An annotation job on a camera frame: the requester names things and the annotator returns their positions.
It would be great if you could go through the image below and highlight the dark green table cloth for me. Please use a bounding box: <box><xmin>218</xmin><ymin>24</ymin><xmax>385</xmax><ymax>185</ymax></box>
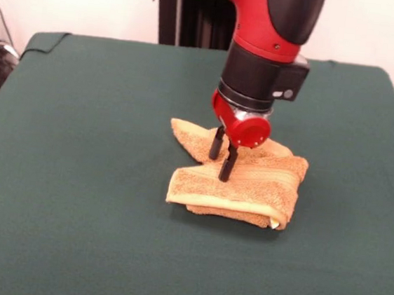
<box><xmin>0</xmin><ymin>25</ymin><xmax>394</xmax><ymax>295</ymax></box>

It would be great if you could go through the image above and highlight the tan terry towel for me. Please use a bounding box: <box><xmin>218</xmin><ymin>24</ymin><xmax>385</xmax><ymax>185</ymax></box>
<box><xmin>160</xmin><ymin>117</ymin><xmax>313</xmax><ymax>234</ymax></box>

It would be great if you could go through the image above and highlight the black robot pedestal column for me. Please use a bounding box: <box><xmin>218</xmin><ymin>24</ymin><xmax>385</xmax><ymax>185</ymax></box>
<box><xmin>147</xmin><ymin>0</ymin><xmax>241</xmax><ymax>53</ymax></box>

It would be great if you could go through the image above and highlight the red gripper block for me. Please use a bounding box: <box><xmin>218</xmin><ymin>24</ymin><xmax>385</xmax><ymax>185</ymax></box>
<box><xmin>203</xmin><ymin>88</ymin><xmax>276</xmax><ymax>187</ymax></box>

